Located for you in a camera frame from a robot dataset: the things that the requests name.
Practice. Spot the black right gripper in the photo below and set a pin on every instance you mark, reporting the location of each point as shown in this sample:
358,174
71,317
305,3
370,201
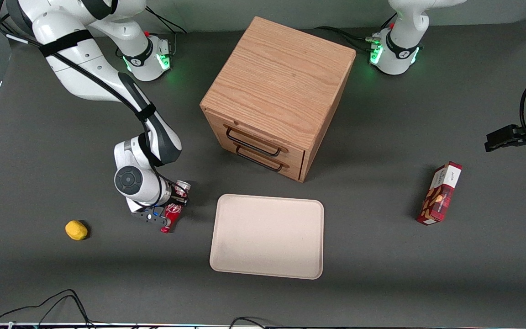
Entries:
178,197

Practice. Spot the red coke bottle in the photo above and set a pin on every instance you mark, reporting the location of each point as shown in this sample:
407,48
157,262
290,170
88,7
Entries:
171,217

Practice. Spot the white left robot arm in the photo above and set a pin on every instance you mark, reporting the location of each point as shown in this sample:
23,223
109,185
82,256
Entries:
400,50

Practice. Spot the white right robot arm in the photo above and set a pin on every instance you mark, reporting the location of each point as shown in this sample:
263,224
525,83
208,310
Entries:
85,68

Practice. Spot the beige plastic tray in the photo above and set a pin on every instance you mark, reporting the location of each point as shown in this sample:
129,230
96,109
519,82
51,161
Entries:
267,237

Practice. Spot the red cookie box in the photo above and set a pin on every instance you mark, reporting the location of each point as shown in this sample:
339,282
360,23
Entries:
440,196

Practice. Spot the yellow lemon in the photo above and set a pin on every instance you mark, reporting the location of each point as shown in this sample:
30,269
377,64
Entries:
76,230

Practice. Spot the wooden drawer cabinet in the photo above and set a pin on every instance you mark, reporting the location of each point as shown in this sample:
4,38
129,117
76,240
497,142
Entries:
281,77

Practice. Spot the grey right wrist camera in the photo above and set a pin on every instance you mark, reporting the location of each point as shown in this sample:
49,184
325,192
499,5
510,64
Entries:
151,217

